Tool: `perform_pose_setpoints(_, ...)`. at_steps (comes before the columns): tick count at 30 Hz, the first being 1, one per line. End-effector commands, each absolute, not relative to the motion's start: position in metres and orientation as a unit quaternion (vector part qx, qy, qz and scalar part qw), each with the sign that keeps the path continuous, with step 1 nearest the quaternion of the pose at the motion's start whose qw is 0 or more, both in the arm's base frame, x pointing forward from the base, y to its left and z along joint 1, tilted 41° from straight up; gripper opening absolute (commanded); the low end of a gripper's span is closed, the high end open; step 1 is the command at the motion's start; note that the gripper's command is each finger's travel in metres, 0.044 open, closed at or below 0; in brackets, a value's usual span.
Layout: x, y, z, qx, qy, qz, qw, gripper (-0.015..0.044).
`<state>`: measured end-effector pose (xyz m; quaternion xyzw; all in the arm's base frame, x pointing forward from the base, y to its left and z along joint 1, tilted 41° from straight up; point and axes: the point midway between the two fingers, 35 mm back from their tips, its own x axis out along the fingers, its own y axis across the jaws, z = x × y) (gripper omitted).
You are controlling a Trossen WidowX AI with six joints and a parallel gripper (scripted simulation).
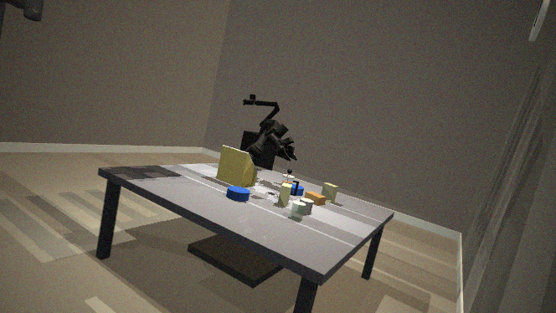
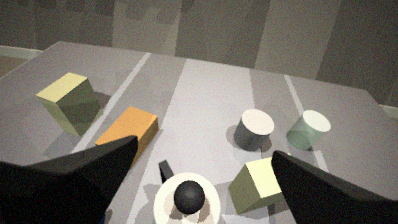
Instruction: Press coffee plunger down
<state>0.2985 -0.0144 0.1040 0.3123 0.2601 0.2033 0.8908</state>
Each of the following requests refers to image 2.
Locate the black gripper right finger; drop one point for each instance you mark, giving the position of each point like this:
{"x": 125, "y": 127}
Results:
{"x": 317, "y": 197}

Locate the glass french press with black plunger knob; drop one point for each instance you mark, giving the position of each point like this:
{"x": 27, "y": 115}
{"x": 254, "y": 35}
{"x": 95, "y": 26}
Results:
{"x": 185, "y": 198}

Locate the orange rectangular block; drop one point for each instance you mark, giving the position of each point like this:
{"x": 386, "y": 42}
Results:
{"x": 132, "y": 122}

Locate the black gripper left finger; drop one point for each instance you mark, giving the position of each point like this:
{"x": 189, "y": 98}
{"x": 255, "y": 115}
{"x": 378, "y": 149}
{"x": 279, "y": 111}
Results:
{"x": 72, "y": 189}

